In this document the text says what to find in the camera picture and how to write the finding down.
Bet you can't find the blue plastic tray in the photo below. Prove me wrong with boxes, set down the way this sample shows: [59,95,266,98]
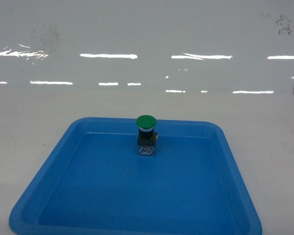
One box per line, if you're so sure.
[9,117,263,235]

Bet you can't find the green mushroom push button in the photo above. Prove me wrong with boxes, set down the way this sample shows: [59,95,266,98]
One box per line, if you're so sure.
[136,115,158,156]

